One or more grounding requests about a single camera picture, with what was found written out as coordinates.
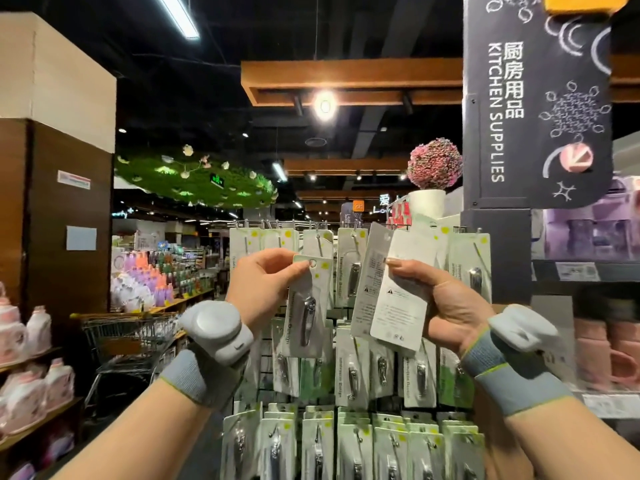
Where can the person's right hand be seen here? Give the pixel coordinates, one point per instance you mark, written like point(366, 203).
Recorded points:
point(455, 310)

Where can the person's left hand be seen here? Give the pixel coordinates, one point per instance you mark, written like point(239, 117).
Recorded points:
point(260, 290)

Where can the white carded nail clipper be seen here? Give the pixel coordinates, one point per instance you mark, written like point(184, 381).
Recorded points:
point(400, 310)
point(305, 320)
point(366, 285)

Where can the person's left forearm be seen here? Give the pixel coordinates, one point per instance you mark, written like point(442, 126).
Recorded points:
point(140, 440)

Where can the person's right forearm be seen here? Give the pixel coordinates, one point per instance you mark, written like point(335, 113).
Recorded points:
point(580, 445)

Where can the large white product box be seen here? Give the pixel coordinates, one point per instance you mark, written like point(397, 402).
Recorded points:
point(552, 340)

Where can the empty silver shopping cart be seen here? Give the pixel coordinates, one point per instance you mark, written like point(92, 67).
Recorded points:
point(130, 340)

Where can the grey kitchenware shelf unit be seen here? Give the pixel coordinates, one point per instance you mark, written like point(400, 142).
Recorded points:
point(590, 273)

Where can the wooden detergent shelf unit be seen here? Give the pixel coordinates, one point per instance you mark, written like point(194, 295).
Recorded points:
point(40, 420)

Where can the grey wrist tracker band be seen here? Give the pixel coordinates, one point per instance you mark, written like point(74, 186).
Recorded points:
point(215, 335)
point(520, 340)

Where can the row of pastel laundry bottles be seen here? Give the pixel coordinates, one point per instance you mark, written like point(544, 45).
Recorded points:
point(150, 285)

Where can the green hanging ceiling decor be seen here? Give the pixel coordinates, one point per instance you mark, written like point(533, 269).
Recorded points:
point(190, 180)

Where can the pink flowers in white pot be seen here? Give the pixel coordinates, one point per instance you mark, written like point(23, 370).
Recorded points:
point(435, 163)

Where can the purple boxed appliance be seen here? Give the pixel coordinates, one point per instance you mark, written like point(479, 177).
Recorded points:
point(590, 230)

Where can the round ceiling lamp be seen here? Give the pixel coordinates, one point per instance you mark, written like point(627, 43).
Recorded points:
point(325, 106)

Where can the dark hanging aisle sign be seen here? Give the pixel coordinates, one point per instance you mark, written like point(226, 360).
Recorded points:
point(535, 105)

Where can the wooden pillar panel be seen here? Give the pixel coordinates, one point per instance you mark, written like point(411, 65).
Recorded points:
point(60, 195)

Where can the orange sign tag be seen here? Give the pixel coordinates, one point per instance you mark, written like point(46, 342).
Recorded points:
point(585, 3)

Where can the wooden post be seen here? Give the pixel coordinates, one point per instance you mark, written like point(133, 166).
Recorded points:
point(510, 255)

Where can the wooden ceiling frame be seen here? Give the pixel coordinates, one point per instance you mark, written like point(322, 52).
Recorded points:
point(350, 80)

